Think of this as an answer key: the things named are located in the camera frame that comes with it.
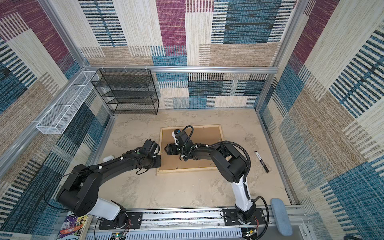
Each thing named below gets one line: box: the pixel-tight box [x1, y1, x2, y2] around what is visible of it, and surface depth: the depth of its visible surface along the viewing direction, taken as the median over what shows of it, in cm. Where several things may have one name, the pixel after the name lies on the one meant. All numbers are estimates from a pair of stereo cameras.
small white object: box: [103, 155, 115, 162], surface depth 94 cm
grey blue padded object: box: [271, 198, 293, 236], surface depth 73 cm
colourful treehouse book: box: [57, 211, 88, 240], surface depth 71 cm
